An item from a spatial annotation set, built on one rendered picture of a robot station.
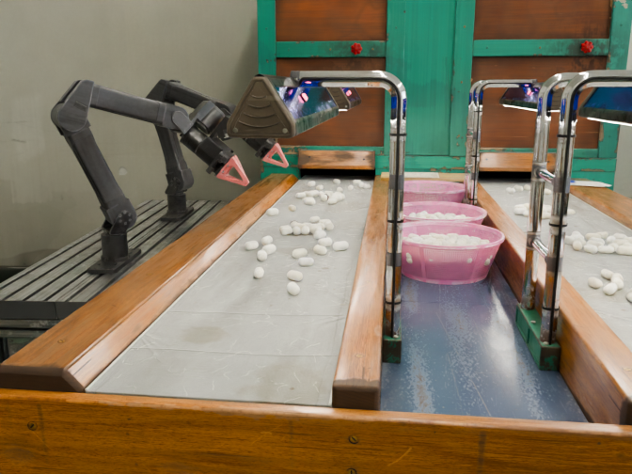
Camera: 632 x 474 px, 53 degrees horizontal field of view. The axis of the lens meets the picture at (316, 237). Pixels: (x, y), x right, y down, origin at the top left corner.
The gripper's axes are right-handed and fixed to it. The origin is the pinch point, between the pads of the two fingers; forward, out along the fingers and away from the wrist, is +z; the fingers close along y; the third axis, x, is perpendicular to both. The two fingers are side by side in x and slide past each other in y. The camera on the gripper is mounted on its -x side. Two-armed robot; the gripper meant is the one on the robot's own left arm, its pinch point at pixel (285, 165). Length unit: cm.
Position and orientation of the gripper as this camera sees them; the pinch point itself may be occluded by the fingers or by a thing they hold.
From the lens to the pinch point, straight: 204.5
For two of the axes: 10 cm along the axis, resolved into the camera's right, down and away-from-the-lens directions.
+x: -6.4, 7.2, 2.5
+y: 1.2, -2.3, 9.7
